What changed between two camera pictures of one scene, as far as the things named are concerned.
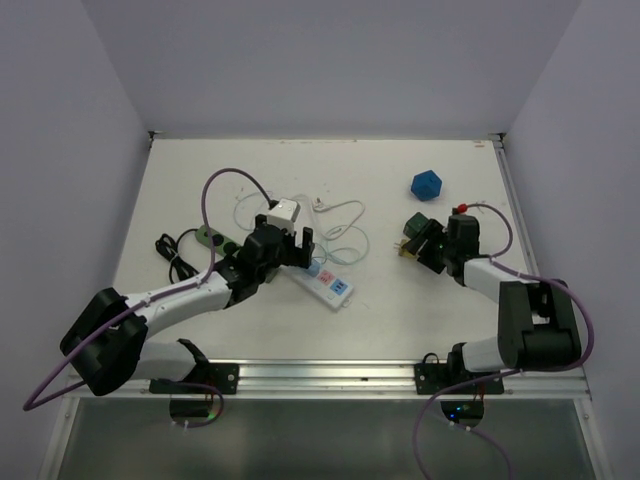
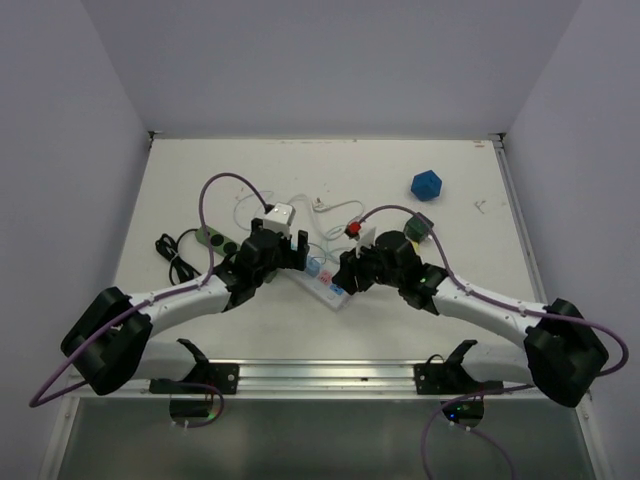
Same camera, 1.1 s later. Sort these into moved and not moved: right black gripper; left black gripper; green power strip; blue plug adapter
Moved: right black gripper
Not moved: green power strip; left black gripper; blue plug adapter
